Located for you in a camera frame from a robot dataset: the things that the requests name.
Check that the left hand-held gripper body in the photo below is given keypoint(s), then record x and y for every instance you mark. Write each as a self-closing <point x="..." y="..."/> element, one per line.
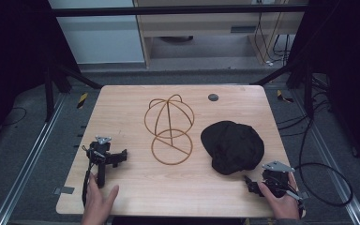
<point x="101" y="156"/>

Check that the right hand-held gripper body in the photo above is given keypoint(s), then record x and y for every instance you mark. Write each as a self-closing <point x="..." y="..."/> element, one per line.
<point x="276" y="179"/>

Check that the black cap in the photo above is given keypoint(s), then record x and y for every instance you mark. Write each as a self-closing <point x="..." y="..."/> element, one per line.
<point x="232" y="146"/>

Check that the person's right hand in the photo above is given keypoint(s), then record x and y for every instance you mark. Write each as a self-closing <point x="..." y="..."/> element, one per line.
<point x="282" y="206"/>

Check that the person's left hand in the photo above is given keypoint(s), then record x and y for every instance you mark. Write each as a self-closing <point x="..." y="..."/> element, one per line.
<point x="97" y="203"/>

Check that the grey tape patch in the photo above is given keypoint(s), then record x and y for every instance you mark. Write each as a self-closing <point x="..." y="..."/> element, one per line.
<point x="64" y="190"/>

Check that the yellow black striped tape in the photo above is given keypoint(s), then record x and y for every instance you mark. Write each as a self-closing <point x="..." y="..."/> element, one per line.
<point x="82" y="100"/>
<point x="283" y="97"/>

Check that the black metal stand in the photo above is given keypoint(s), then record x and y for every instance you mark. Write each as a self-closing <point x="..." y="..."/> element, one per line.
<point x="49" y="93"/>
<point x="307" y="90"/>

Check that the grey round table grommet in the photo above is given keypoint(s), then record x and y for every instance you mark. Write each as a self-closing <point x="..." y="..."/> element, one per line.
<point x="213" y="97"/>

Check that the white cabinet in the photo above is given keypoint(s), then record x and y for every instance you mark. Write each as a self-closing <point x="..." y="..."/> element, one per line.
<point x="103" y="40"/>

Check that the black curtain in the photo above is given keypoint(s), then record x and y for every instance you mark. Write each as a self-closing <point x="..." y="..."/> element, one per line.
<point x="347" y="62"/>
<point x="15" y="56"/>

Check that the metal floor rail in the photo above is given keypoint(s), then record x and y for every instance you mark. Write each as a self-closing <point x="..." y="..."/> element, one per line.
<point x="334" y="162"/>
<point x="28" y="159"/>

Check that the black horizontal frame bar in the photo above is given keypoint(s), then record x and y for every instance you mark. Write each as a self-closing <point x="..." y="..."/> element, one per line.
<point x="168" y="11"/>

